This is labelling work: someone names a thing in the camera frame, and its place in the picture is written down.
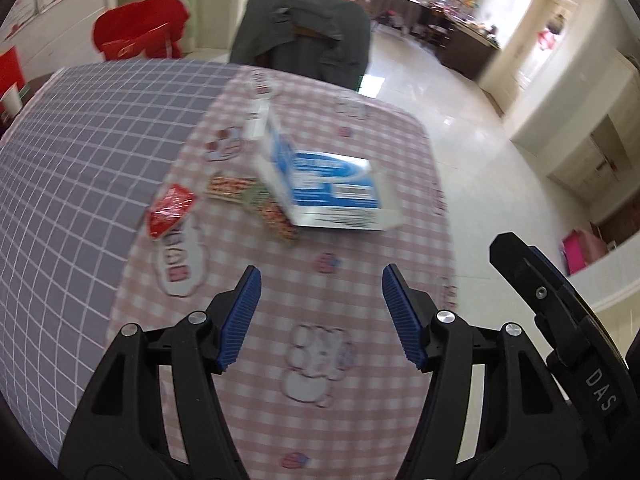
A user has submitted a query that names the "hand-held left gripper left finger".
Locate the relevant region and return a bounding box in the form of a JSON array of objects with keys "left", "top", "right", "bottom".
[{"left": 57, "top": 265, "right": 263, "bottom": 480}]

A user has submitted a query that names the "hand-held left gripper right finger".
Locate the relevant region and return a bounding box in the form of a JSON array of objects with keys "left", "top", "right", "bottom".
[{"left": 381, "top": 264, "right": 581, "bottom": 480}]

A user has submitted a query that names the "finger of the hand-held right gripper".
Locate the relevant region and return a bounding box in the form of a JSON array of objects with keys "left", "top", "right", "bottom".
[{"left": 489, "top": 232, "right": 587, "bottom": 352}]

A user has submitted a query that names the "blue white carton box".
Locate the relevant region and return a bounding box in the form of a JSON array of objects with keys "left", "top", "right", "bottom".
[{"left": 252, "top": 110, "right": 403, "bottom": 233}]

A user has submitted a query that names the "pink storage box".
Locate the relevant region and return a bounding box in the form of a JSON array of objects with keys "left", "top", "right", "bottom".
[{"left": 561, "top": 230, "right": 613, "bottom": 276}]

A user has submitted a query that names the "pink checked tablecloth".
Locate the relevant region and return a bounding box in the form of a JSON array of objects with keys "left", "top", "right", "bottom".
[{"left": 107, "top": 65, "right": 458, "bottom": 480}]

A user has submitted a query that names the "green patterned snack packet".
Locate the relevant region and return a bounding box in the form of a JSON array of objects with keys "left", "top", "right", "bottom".
[{"left": 245, "top": 185, "right": 301, "bottom": 243}]

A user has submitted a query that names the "red snack wrapper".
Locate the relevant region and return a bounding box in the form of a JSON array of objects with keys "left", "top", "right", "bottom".
[{"left": 145, "top": 184, "right": 197, "bottom": 238}]

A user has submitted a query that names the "red patterned snack packet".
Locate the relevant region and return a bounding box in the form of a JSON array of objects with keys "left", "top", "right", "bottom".
[{"left": 206, "top": 172, "right": 261, "bottom": 206}]

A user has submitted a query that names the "white cupboard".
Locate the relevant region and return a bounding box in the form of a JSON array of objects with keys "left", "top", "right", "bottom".
[{"left": 550, "top": 115, "right": 633, "bottom": 206}]

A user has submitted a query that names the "small white box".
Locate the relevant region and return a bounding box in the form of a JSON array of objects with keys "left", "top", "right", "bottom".
[{"left": 242, "top": 97, "right": 273, "bottom": 141}]

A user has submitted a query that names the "purple grid cloth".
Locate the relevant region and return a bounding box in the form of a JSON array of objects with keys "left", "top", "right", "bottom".
[{"left": 0, "top": 57, "right": 241, "bottom": 461}]

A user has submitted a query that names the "dark wooden cabinet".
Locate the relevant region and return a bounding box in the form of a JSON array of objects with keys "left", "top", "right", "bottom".
[{"left": 425, "top": 2, "right": 501, "bottom": 78}]

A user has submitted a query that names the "chair with grey jacket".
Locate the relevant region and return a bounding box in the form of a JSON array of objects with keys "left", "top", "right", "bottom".
[{"left": 230, "top": 0, "right": 372, "bottom": 93}]

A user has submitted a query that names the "red paper bag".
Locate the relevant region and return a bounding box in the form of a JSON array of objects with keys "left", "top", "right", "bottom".
[{"left": 102, "top": 22, "right": 183, "bottom": 61}]

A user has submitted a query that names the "table with dark cloth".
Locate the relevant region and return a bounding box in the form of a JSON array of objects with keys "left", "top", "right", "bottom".
[{"left": 372, "top": 0, "right": 431, "bottom": 31}]

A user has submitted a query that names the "red white paper cup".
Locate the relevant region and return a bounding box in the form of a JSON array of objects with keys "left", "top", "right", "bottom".
[{"left": 0, "top": 82, "right": 25, "bottom": 116}]

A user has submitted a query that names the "red bag on chair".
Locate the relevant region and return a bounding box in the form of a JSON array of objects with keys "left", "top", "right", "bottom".
[{"left": 94, "top": 0, "right": 192, "bottom": 61}]

